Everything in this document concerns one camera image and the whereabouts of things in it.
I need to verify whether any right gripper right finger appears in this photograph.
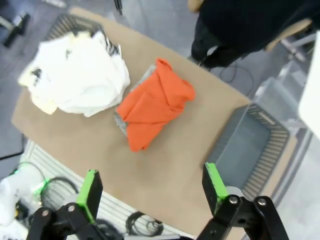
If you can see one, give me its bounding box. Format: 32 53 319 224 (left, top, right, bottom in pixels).
194 162 290 240

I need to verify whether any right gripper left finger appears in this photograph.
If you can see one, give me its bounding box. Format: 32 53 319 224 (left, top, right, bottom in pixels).
26 169 111 240

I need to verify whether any grey garment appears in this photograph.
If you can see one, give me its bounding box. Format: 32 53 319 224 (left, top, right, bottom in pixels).
113 65 157 137

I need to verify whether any orange printed t-shirt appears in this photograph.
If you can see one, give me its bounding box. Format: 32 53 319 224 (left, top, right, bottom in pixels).
116 58 196 153

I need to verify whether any black white striped garment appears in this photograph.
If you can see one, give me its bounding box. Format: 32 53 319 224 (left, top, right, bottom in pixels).
99 31 123 58

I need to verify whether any person's right forearm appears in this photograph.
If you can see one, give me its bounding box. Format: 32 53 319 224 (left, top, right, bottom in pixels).
187 0 202 12

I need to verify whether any grey plastic lattice basket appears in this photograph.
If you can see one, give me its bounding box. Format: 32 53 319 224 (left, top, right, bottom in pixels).
48 13 105 41
206 102 291 201

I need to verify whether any white table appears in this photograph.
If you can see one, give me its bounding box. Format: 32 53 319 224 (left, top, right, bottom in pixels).
298 32 320 133

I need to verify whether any person in black t-shirt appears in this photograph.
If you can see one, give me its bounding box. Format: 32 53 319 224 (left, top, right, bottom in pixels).
191 0 320 68

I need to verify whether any ribbed white base plate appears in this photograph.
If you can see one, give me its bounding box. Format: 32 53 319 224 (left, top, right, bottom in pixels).
19 139 196 238

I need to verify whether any coiled black cable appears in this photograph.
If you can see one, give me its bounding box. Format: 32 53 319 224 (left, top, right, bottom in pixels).
126 211 165 236

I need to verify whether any thin black floor cable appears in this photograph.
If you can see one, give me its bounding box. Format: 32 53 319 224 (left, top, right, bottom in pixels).
219 59 256 98

